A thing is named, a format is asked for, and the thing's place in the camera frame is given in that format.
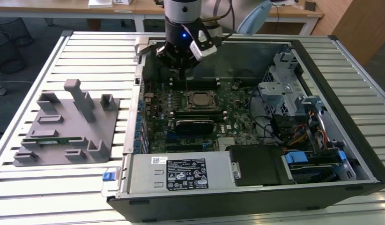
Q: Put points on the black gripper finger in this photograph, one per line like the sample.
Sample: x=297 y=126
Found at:
x=189 y=62
x=167 y=58

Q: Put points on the silver CPU green edge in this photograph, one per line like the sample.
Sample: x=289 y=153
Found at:
x=203 y=99

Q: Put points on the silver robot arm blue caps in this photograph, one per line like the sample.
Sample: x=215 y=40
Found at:
x=183 y=11

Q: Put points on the CPU socket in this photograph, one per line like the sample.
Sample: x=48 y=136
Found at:
x=203 y=108

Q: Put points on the black RAM slot bank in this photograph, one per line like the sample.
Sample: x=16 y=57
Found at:
x=200 y=84
x=195 y=115

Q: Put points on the round coin cell battery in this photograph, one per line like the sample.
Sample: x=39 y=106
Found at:
x=235 y=86

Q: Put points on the white box with print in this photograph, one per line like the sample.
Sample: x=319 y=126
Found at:
x=121 y=2

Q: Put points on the white cardboard box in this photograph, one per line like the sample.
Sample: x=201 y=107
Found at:
x=100 y=4

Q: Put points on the black graphics card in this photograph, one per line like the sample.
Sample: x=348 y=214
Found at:
x=193 y=127

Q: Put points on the green motherboard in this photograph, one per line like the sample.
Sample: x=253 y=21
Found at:
x=239 y=117

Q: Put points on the silver metal drive cage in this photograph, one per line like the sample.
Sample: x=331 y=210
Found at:
x=275 y=91

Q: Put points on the silver finned heatsink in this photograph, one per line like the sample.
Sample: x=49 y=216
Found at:
x=225 y=143

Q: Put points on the grey plastic parts rack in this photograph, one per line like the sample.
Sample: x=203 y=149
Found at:
x=71 y=131

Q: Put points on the green RAM stick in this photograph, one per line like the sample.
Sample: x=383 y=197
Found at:
x=64 y=140

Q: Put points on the grey power supply unit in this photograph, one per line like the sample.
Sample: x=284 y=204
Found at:
x=143 y=173

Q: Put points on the blue disk carrier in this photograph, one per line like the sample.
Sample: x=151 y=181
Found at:
x=297 y=157

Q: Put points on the blue case latch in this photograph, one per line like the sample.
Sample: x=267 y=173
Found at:
x=108 y=176

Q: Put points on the wooden cabinet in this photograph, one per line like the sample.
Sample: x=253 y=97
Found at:
x=364 y=30

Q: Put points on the black PC case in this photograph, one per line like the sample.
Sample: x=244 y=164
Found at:
x=211 y=206

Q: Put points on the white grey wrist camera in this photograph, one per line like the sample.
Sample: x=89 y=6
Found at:
x=205 y=50

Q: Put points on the wooden desk white frame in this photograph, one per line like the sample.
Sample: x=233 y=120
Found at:
x=299 y=12
x=55 y=9

